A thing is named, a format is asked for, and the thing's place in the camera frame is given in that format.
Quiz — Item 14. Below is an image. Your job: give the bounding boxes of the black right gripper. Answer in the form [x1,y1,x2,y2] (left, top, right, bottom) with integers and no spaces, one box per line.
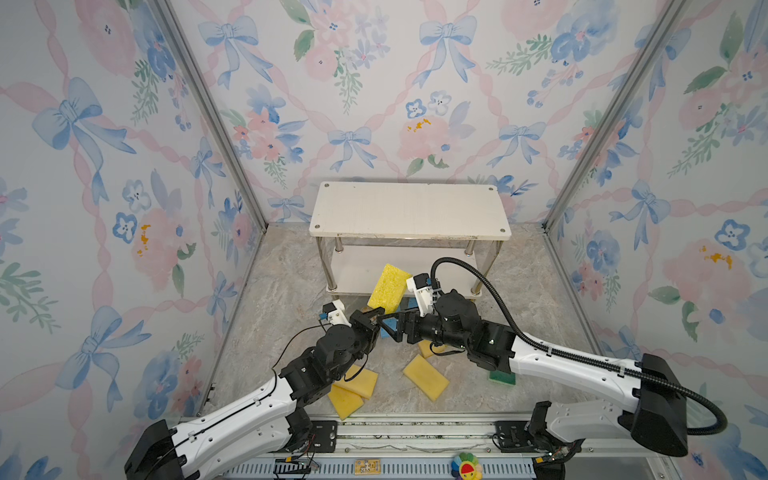
[377,308,472,357]

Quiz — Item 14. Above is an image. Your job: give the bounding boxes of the aluminium corner post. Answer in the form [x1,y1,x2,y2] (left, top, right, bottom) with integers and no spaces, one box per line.
[542,0,689,234]
[148,0,267,234]

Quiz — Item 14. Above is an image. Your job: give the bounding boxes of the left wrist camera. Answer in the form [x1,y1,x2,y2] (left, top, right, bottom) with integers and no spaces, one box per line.
[320,299,350,326]

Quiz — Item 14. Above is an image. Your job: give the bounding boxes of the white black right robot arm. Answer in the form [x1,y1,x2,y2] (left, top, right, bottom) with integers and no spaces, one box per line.
[382,291,688,457]

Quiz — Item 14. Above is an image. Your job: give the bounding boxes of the aluminium right corner post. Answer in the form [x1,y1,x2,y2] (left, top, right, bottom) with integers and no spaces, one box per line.
[542,0,689,234]

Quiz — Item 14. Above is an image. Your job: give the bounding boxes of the black corrugated cable conduit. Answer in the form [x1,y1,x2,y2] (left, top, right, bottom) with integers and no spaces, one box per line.
[430,256,728,437]

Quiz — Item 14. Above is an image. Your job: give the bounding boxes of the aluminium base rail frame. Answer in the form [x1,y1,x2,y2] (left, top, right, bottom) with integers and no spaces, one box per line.
[214,410,680,479]

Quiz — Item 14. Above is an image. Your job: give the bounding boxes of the pale yellow sponge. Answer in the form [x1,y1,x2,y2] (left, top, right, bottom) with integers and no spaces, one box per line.
[418,340,446,359]
[403,355,450,402]

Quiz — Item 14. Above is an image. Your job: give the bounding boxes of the white two-tier metal shelf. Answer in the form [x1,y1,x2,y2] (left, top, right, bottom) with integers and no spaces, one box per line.
[309,181,511,296]

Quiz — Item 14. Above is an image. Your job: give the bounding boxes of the green scouring sponge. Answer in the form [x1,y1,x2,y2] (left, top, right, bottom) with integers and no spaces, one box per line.
[488,370,516,386]

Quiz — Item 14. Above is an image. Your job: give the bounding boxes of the bright yellow cellulose sponge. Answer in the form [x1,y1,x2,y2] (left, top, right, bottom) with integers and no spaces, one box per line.
[367,264,412,314]

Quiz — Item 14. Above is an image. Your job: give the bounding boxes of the yellow green-backed sponge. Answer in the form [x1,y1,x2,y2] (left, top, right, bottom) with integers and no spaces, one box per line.
[328,385,364,420]

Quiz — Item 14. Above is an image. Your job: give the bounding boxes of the aluminium left corner post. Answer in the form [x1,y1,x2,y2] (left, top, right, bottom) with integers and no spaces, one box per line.
[148,0,267,234]

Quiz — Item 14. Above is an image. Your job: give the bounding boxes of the small yellow tag board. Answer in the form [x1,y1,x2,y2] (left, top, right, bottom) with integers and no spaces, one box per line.
[354,459,383,476]

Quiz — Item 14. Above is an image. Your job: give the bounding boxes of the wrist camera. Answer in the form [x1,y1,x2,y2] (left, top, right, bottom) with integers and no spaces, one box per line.
[320,299,350,326]
[406,273,443,317]

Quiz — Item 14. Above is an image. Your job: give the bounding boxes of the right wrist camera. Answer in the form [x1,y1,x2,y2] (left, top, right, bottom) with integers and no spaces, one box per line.
[406,273,443,317]

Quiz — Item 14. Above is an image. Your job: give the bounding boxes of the pale yellow sponge under stack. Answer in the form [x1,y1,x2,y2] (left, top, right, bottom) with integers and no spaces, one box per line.
[418,340,446,359]

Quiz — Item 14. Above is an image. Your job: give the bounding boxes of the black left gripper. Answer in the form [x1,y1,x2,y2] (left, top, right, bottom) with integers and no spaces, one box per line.
[329,306,383,384]

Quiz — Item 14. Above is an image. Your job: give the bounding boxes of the left blue sponge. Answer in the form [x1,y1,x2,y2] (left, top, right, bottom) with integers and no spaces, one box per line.
[379,317,398,338]

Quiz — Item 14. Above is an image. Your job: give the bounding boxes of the colourful round toy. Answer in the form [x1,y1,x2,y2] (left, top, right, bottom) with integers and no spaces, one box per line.
[450,452,483,480]

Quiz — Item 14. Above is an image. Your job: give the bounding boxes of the yellow orange-backed sponge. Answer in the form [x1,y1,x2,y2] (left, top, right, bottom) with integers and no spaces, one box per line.
[335,365,379,400]

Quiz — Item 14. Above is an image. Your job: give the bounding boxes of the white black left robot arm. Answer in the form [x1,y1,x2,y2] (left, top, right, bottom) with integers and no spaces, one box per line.
[124,307,385,479]

